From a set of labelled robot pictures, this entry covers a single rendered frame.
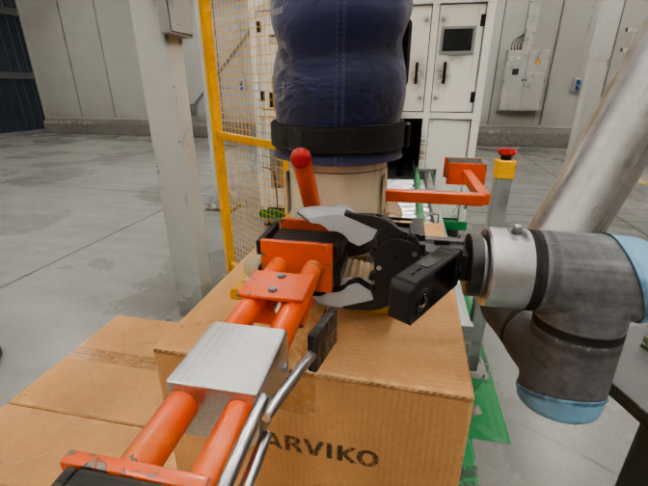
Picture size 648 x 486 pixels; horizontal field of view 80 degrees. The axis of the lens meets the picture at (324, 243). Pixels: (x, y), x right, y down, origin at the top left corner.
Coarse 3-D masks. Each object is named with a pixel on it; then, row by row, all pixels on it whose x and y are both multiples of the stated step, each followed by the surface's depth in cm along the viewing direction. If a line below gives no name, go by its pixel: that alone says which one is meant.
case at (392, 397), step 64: (192, 320) 56; (384, 320) 56; (448, 320) 56; (320, 384) 46; (384, 384) 44; (448, 384) 44; (192, 448) 56; (320, 448) 50; (384, 448) 48; (448, 448) 45
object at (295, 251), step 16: (272, 224) 49; (288, 224) 50; (304, 224) 49; (256, 240) 44; (272, 240) 43; (288, 240) 43; (304, 240) 46; (320, 240) 46; (336, 240) 46; (272, 256) 43; (288, 256) 43; (304, 256) 42; (320, 256) 42; (336, 256) 43; (288, 272) 44; (336, 272) 44; (320, 288) 44
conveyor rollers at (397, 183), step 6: (390, 180) 321; (396, 180) 320; (402, 180) 319; (408, 180) 318; (420, 180) 317; (390, 186) 297; (396, 186) 296; (402, 186) 296; (408, 186) 302; (414, 186) 301; (420, 186) 300; (402, 204) 254; (408, 204) 253; (414, 204) 252; (426, 204) 251; (402, 210) 238; (408, 210) 245; (414, 210) 244; (426, 210) 243; (402, 216) 229; (408, 216) 229; (414, 216) 228; (426, 216) 228
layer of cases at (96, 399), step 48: (96, 336) 119; (144, 336) 119; (48, 384) 100; (96, 384) 100; (144, 384) 100; (0, 432) 86; (48, 432) 86; (96, 432) 86; (0, 480) 75; (48, 480) 75
